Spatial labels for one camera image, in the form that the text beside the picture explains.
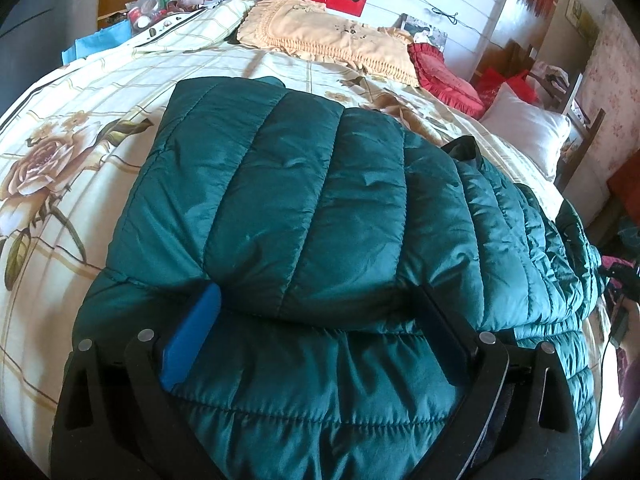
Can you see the wooden chair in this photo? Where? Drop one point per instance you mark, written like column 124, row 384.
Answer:
column 560, row 94

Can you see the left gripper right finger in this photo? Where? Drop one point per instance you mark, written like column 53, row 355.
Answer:
column 515, row 419

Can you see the red heart-shaped cushion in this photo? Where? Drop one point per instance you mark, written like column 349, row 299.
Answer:
column 435, row 77

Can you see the grey wardrobe cabinet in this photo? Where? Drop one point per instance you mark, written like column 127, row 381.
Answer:
column 33, row 37

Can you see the white square pillow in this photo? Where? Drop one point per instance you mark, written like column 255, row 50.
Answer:
column 536, row 133

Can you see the floral cream bed sheet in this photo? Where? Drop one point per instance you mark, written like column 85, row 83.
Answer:
column 72, row 147

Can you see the framed photo at headboard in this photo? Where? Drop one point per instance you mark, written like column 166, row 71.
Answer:
column 423, row 32

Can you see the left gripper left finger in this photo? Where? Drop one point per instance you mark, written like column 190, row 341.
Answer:
column 115, row 419

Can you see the bedside clutter of bottles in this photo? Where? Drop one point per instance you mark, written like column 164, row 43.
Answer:
column 142, row 14

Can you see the dark green puffer jacket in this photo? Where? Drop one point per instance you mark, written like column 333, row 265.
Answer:
column 314, row 219

